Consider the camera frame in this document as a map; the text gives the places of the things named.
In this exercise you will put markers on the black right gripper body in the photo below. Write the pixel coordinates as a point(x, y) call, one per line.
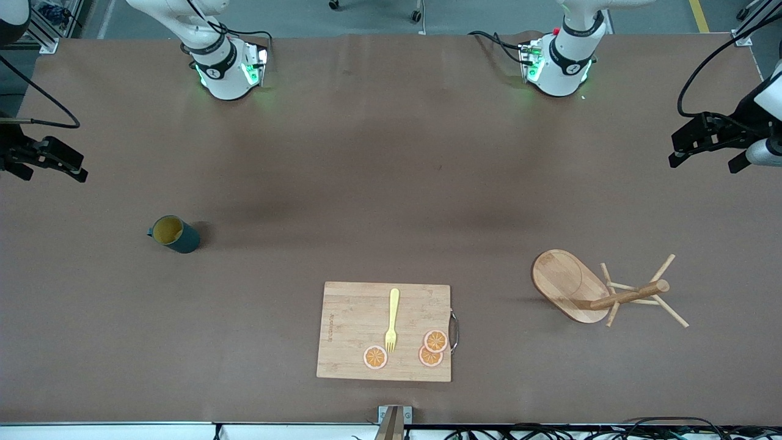
point(13, 150)

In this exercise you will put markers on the dark teal cup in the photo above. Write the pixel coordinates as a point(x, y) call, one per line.
point(183, 241)

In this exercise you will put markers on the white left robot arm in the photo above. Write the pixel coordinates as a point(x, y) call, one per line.
point(565, 73)

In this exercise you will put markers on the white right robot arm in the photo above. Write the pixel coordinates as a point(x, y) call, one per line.
point(226, 79)

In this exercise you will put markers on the wooden cup rack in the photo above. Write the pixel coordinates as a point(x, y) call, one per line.
point(562, 281)

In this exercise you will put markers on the toy orange slice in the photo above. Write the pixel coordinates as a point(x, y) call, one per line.
point(429, 359)
point(375, 357)
point(435, 340)

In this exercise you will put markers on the bamboo cutting board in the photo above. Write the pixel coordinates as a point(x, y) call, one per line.
point(354, 318)

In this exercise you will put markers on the yellow plastic fork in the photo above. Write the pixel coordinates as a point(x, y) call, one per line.
point(394, 305)

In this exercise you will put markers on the aluminium frame profile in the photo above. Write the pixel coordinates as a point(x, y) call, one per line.
point(43, 33)
point(748, 30)

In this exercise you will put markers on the white table edge rail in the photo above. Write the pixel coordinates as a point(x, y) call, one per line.
point(122, 431)

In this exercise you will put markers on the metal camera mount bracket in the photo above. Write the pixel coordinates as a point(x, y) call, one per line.
point(394, 421)

